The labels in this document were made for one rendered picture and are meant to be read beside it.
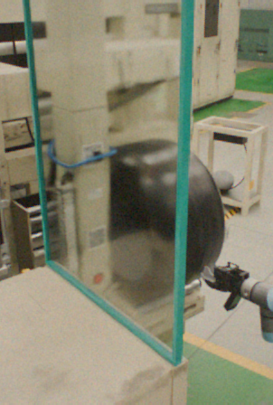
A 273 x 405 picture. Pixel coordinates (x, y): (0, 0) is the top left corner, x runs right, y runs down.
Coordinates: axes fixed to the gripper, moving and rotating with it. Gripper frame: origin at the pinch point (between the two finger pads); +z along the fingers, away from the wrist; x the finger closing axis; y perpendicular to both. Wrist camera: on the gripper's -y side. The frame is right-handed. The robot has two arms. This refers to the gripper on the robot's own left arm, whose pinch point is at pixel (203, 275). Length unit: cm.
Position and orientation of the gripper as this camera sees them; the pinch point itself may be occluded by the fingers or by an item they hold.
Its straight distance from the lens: 187.7
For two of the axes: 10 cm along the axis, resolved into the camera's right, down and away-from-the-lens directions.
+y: -0.8, -9.4, -3.2
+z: -6.1, -2.1, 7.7
